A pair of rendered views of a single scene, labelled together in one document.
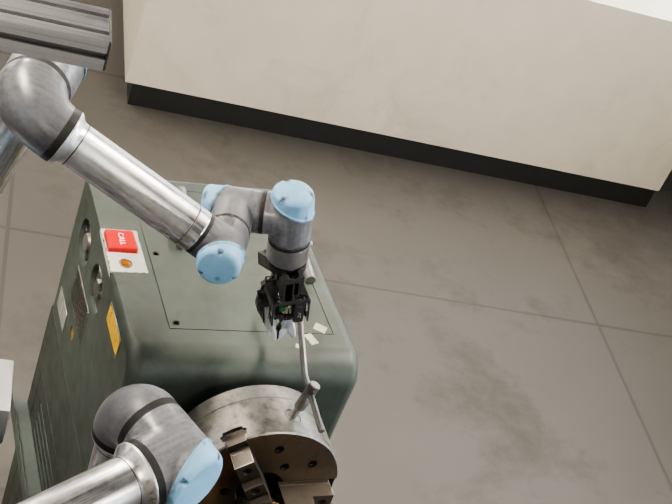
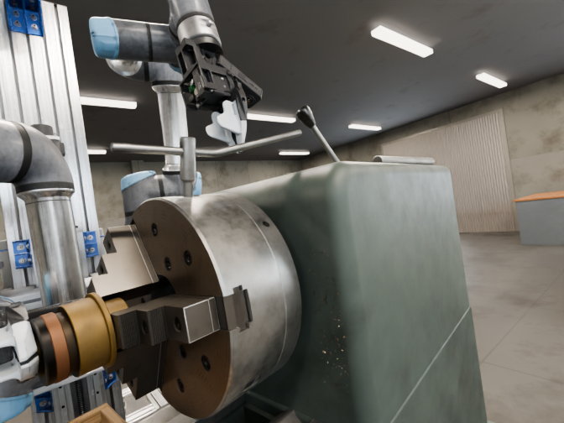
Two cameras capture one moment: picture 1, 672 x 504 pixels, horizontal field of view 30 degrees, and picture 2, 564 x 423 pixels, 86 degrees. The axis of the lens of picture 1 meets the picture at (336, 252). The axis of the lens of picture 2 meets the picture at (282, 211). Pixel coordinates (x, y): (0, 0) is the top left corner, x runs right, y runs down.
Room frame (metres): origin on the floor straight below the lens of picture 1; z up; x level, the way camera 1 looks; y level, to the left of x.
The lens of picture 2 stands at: (1.76, -0.51, 1.19)
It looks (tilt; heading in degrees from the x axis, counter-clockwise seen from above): 0 degrees down; 74
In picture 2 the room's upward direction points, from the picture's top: 8 degrees counter-clockwise
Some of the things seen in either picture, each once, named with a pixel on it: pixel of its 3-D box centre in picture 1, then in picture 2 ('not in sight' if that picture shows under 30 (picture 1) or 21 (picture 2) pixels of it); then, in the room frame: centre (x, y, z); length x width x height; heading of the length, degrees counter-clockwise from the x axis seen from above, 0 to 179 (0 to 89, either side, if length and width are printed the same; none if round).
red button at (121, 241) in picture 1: (120, 242); not in sight; (2.02, 0.41, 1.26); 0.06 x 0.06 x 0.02; 31
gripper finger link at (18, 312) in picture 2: not in sight; (16, 324); (1.55, -0.08, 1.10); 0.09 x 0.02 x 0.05; 120
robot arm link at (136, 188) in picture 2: not in sight; (142, 191); (1.61, 0.65, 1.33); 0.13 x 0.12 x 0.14; 8
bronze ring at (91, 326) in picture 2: not in sight; (85, 335); (1.62, -0.09, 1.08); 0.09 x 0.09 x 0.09; 33
